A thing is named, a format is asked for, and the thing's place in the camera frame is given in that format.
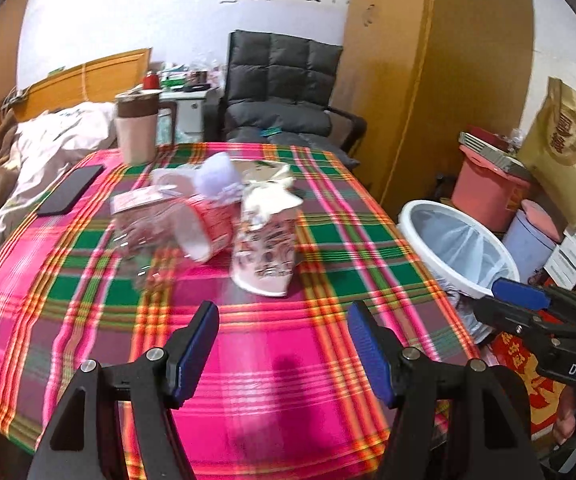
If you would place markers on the grey flat box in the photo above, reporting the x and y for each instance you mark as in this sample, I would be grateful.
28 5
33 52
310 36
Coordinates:
487 152

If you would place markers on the wooden headboard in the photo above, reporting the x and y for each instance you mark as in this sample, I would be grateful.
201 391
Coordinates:
93 80

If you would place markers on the teal packet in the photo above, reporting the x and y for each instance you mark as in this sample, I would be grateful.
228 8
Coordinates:
271 132

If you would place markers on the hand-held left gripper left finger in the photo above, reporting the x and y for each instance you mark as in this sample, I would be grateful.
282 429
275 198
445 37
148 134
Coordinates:
202 347

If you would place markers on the pink patterned snack bag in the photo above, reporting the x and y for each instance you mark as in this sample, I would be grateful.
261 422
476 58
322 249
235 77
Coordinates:
268 252

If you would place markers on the white trash bin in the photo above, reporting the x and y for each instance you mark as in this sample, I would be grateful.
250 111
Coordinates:
417 220

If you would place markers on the pink mug with brown lid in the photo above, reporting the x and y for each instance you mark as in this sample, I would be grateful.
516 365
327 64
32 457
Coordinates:
138 135

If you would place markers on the clear plastic bag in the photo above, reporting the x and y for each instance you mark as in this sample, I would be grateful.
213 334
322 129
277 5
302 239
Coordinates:
138 232

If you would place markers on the gold paper bag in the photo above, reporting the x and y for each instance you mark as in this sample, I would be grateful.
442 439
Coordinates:
562 150

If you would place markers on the lilac bucket with pink lid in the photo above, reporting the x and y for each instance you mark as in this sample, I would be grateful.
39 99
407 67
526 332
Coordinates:
527 242

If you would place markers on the white tissue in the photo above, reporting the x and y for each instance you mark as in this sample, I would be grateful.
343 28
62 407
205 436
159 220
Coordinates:
218 172

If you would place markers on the green box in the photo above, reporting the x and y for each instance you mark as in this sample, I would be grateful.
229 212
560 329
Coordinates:
174 81

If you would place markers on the dark tin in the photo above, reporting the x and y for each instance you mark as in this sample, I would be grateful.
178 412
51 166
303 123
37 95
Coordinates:
199 78

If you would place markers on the red bag with gold print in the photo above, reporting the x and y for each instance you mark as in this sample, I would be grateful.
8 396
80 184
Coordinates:
517 360

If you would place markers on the white pouch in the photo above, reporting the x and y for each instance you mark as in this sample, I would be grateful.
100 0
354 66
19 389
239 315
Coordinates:
258 167

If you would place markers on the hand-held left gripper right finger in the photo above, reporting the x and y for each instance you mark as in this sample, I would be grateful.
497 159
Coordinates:
367 350

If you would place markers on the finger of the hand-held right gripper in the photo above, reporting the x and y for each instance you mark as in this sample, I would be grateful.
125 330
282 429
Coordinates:
517 292
507 317

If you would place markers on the tall wooden wardrobe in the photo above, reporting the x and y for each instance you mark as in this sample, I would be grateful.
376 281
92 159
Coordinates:
392 85

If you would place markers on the white nightstand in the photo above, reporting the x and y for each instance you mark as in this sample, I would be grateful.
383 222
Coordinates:
190 110

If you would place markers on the white duvet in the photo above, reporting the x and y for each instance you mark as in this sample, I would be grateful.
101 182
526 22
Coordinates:
53 135

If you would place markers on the grey padded chair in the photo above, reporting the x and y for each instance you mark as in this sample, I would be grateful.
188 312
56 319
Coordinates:
278 75

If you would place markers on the clear bin liner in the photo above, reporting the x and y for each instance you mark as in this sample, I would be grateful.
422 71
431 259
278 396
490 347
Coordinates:
457 250

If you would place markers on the pink green plaid tablecloth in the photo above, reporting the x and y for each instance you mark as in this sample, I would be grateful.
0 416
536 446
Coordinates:
293 340

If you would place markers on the white yogurt cup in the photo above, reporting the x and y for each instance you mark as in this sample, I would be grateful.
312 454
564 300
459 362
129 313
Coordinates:
195 240

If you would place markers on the black smartphone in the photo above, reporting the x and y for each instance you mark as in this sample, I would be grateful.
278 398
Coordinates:
70 190

